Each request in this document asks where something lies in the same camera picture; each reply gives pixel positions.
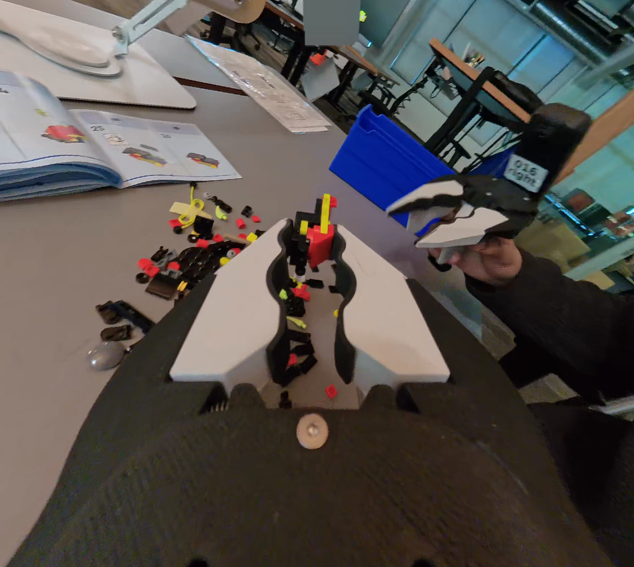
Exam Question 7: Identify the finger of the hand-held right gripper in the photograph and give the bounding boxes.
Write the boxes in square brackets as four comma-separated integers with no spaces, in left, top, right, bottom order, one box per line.
[415,207,511,249]
[386,178,469,235]

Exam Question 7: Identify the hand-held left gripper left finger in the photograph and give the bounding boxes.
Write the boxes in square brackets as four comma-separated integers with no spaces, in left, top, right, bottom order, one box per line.
[169,218,298,392]

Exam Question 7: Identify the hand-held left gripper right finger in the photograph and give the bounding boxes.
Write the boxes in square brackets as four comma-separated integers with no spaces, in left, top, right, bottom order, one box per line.
[331,224,451,395]

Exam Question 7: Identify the red black lego assembly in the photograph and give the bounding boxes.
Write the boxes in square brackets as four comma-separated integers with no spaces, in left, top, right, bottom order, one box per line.
[289,193,338,280]

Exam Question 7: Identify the person's right forearm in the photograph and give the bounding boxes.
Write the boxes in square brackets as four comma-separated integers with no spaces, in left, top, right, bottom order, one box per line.
[466,247,634,404]

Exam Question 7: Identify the scattered loose lego pieces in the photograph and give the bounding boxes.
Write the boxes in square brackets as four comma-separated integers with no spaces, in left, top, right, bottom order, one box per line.
[89,183,347,409]

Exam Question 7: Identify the lego instruction booklet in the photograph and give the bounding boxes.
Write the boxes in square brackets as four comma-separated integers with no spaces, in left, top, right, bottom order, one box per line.
[0,69,242,203]

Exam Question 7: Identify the person's right hand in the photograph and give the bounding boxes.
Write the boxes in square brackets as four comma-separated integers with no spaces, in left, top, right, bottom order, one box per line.
[453,236,524,287]

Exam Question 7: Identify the brown wooden board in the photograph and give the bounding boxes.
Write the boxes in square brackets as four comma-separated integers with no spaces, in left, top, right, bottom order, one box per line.
[552,91,634,184]

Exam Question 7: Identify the blue plastic bin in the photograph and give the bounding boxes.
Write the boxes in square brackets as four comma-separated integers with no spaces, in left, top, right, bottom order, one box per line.
[329,104,521,231]

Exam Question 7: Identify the wooden desk black legs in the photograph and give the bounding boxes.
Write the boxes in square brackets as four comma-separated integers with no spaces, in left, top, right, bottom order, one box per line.
[265,0,397,107]
[428,37,533,166]

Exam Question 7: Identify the black office chair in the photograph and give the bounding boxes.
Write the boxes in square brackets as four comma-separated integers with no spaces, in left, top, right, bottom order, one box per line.
[357,74,414,117]

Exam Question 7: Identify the white card with red clip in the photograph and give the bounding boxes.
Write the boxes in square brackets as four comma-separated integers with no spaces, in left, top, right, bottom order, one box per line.
[299,52,341,102]

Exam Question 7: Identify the clear plastic bag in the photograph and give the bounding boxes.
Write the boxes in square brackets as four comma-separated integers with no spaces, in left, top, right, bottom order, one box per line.
[186,34,333,133]

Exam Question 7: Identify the white metal stand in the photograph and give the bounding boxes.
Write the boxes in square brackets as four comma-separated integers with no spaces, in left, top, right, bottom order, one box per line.
[0,0,243,110]

